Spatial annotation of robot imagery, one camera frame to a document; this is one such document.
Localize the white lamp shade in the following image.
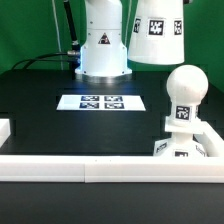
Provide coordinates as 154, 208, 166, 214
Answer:
128, 0, 184, 65

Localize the white front fence wall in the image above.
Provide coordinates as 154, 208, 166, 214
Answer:
0, 155, 224, 183

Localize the white lamp bulb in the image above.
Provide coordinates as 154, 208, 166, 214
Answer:
166, 65, 208, 127

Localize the white marker sheet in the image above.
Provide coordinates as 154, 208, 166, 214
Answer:
57, 95, 145, 111

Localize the white right fence wall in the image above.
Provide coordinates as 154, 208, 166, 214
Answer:
195, 121, 224, 158

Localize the white left fence wall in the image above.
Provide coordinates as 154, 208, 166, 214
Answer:
0, 119, 11, 147

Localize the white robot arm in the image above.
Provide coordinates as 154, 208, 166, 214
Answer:
75, 0, 132, 84

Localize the black cable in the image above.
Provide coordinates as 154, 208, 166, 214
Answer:
11, 52, 81, 71

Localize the white fence wall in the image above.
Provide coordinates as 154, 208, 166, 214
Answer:
195, 121, 224, 158
0, 155, 224, 183
0, 119, 11, 147

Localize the white lamp base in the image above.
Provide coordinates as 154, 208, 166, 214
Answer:
153, 119, 207, 158

